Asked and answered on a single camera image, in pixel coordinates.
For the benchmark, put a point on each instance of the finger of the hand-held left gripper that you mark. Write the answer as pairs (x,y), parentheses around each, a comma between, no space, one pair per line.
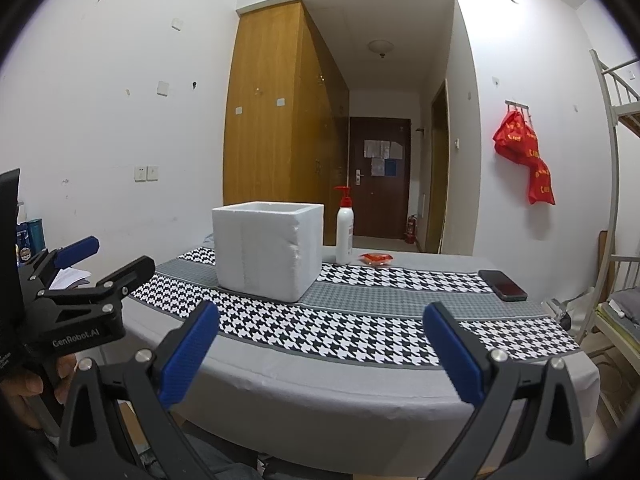
(125,275)
(75,251)

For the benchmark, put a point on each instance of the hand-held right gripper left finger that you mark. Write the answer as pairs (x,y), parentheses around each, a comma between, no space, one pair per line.
(192,355)

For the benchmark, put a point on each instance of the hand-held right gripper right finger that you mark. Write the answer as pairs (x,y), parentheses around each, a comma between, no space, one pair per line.
(452,355)

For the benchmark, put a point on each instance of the white foam box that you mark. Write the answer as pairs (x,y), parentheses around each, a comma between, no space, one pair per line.
(260,255)

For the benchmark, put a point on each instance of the person's left hand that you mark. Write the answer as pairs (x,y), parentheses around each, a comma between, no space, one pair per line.
(22,400)

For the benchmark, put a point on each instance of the white booklet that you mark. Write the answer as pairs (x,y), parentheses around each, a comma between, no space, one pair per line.
(70,279)

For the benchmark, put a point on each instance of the blue bottle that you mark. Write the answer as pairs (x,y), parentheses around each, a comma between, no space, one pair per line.
(35,235)

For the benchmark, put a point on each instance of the black smartphone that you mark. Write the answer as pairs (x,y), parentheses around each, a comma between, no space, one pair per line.
(502,285)

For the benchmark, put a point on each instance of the light blue cloth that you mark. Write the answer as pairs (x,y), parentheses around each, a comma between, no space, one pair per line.
(209,239)

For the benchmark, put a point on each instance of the grey houndstooth tablecloth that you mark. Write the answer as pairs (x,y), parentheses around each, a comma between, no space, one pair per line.
(350,395)

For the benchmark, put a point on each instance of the red snack packet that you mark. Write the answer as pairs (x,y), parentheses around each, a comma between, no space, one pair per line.
(376,258)

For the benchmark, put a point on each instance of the red fire extinguisher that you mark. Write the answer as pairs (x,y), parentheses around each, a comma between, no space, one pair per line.
(410,230)

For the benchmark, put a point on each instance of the white pump bottle red pump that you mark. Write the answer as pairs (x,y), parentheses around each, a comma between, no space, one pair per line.
(345,240)

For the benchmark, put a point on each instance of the dark brown door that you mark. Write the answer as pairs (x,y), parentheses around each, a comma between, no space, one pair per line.
(380,200)

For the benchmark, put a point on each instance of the wooden planks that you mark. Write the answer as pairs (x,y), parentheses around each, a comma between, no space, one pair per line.
(602,260)

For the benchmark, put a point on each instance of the grey folded clothing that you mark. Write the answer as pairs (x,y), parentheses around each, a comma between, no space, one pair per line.
(625,305)

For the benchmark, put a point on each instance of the red printed bag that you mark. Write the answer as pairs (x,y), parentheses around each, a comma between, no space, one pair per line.
(541,182)
(515,137)

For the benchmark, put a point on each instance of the wooden wardrobe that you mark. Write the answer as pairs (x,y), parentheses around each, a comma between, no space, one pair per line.
(270,135)

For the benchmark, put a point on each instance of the paper notices on door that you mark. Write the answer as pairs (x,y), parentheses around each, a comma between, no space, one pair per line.
(382,157)

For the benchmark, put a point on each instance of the grey metal bunk bed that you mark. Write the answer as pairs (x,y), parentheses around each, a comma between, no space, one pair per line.
(612,185)

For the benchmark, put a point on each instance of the round ceiling lamp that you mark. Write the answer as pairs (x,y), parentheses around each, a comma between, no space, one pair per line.
(381,47)

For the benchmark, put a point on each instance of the white double wall socket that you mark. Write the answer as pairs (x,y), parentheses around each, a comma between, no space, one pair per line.
(146,173)

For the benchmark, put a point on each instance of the wooden side door frame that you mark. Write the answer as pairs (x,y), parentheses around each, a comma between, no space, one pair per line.
(431,170)

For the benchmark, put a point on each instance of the small white wall plate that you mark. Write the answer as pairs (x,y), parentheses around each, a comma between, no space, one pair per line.
(177,23)

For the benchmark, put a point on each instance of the metal wall hook rack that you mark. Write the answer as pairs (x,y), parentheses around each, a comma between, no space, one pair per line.
(517,105)

